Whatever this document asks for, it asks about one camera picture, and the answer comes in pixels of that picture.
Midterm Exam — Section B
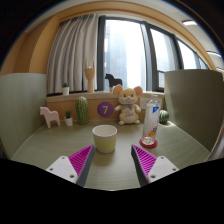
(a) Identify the pale yellow paper cup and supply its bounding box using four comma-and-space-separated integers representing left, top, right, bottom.
92, 125, 117, 153

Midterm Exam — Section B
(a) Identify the black horse figure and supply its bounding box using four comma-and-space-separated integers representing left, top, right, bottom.
105, 74, 123, 90

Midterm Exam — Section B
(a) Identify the tall green cactus ornament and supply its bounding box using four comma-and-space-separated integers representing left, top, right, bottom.
75, 96, 88, 125

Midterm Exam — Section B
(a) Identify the beige plush mouse toy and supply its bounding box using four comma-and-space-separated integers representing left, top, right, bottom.
113, 84, 143, 125

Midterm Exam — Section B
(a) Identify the small potted plant on desk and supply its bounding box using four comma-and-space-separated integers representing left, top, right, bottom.
64, 110, 73, 126

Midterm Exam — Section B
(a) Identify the left green desk partition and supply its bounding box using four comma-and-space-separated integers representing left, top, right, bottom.
0, 73, 47, 159

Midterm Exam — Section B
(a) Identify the small potted plant on sill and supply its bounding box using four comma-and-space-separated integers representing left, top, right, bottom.
62, 82, 69, 95

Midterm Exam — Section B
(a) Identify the pink wooden horse figure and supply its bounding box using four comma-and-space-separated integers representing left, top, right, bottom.
40, 107, 60, 128

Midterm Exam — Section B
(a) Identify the clear plastic water bottle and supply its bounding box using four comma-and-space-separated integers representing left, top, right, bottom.
141, 94, 160, 144

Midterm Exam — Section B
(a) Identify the red round coaster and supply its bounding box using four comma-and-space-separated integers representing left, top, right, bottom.
139, 139, 158, 149

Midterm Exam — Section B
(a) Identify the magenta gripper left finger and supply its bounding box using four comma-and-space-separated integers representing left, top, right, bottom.
47, 145, 95, 187

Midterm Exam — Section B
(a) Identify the wooden window sill shelf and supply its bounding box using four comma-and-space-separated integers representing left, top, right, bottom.
45, 90, 166, 122

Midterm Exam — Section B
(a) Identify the right green desk partition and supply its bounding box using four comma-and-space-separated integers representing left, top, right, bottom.
164, 69, 224, 151

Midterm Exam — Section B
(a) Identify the round green cactus ornament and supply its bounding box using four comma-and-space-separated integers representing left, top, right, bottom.
159, 110, 169, 124

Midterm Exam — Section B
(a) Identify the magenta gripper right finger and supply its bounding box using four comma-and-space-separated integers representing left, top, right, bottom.
131, 145, 178, 186

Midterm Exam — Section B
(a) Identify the purple round number sign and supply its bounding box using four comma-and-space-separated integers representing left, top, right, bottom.
97, 101, 114, 118

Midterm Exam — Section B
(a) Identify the grey curtain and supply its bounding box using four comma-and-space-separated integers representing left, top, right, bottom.
47, 14, 98, 94

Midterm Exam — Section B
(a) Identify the wooden hand sculpture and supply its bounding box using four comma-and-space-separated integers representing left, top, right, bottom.
84, 61, 95, 93

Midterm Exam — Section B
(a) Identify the green desk partition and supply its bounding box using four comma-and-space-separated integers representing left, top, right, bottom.
0, 73, 47, 159
164, 69, 224, 151

